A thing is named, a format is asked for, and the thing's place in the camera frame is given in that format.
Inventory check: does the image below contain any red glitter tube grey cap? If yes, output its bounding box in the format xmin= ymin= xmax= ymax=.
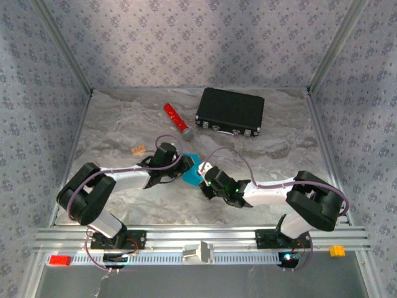
xmin=163 ymin=103 xmax=197 ymax=141

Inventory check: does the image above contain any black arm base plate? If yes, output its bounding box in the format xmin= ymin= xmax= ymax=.
xmin=256 ymin=228 xmax=313 ymax=250
xmin=89 ymin=230 xmax=147 ymax=250

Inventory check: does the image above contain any red toy brick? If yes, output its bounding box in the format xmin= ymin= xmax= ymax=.
xmin=49 ymin=255 xmax=73 ymax=266

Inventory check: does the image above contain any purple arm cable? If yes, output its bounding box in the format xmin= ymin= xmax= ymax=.
xmin=203 ymin=147 xmax=350 ymax=273
xmin=66 ymin=134 xmax=184 ymax=274

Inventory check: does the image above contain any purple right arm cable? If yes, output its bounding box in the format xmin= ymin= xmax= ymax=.
xmin=203 ymin=147 xmax=350 ymax=273

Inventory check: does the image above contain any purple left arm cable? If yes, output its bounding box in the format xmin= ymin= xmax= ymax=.
xmin=66 ymin=134 xmax=184 ymax=274

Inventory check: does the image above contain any slotted grey cable duct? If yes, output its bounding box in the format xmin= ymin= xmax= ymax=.
xmin=43 ymin=251 xmax=308 ymax=266

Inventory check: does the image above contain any aluminium frame post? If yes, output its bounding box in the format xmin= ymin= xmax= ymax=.
xmin=32 ymin=0 xmax=94 ymax=94
xmin=306 ymin=0 xmax=372 ymax=94

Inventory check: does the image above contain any circuit board with LED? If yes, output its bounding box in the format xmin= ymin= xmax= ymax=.
xmin=277 ymin=251 xmax=306 ymax=268
xmin=103 ymin=253 xmax=140 ymax=269

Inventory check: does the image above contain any aluminium mounting rail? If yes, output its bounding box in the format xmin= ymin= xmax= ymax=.
xmin=30 ymin=225 xmax=372 ymax=253

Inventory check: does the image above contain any black hard case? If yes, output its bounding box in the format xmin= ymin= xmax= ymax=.
xmin=195 ymin=87 xmax=265 ymax=137

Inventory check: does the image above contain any grey metal bracket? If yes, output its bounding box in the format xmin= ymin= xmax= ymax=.
xmin=182 ymin=240 xmax=215 ymax=264

